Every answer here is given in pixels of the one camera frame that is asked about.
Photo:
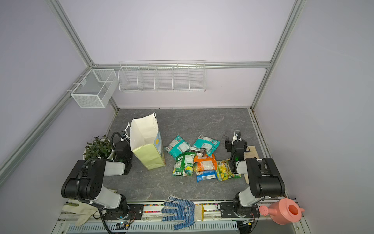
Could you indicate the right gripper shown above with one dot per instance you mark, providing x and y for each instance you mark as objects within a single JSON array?
[{"x": 236, "y": 145}]

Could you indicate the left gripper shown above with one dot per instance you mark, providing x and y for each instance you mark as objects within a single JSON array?
[{"x": 121, "y": 147}]

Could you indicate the teal candy bag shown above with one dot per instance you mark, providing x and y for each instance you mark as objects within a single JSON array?
[
  {"x": 177, "y": 147},
  {"x": 204, "y": 142}
]

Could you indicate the green candy bag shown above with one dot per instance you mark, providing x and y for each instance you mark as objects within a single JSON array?
[{"x": 184, "y": 164}]

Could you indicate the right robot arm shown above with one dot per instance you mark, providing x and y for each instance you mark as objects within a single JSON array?
[{"x": 264, "y": 179}]

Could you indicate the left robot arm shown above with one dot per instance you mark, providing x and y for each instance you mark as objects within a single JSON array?
[{"x": 85, "y": 182}]

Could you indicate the white paper bag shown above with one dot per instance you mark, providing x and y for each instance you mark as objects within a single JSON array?
[{"x": 145, "y": 141}]

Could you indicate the yellow green spring tea bag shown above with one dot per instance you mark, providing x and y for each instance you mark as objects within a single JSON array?
[{"x": 224, "y": 172}]

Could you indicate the orange candy bag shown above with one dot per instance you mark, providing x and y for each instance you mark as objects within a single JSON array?
[{"x": 204, "y": 163}]

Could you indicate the cream cloth glove right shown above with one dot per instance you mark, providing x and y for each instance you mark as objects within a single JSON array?
[{"x": 251, "y": 157}]

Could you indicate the potted green plant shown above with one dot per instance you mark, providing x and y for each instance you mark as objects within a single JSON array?
[{"x": 99, "y": 148}]

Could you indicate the brown chocolate bar wrapper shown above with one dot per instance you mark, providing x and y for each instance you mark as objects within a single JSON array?
[{"x": 198, "y": 151}]

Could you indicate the blue snack packet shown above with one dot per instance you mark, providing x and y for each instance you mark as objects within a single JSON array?
[{"x": 206, "y": 175}]

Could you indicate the white mesh box basket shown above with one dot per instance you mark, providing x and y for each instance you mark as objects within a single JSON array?
[{"x": 96, "y": 88}]

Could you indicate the white green glove left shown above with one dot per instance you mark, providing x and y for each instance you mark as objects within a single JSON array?
[{"x": 84, "y": 210}]

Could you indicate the pink watering can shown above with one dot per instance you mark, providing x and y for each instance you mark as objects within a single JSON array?
[{"x": 283, "y": 212}]

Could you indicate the blue dotted work glove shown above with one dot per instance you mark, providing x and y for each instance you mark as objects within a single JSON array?
[{"x": 183, "y": 212}]

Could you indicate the white slotted cable duct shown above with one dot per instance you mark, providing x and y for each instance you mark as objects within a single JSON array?
[{"x": 150, "y": 227}]

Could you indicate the white wire shelf basket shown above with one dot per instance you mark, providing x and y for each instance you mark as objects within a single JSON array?
[{"x": 162, "y": 75}]

